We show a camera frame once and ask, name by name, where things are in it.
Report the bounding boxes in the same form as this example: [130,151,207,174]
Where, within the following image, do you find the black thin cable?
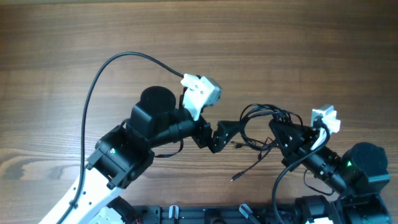
[230,130,279,182]

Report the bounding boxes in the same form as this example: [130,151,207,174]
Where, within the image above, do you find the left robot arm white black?
[42,86,240,223]

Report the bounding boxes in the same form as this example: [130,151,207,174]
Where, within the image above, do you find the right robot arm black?
[269,119,392,223]

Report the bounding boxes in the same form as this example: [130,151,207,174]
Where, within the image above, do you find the right camera cable black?
[271,124,330,224]

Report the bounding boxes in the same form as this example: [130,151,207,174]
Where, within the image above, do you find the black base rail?
[133,203,343,224]

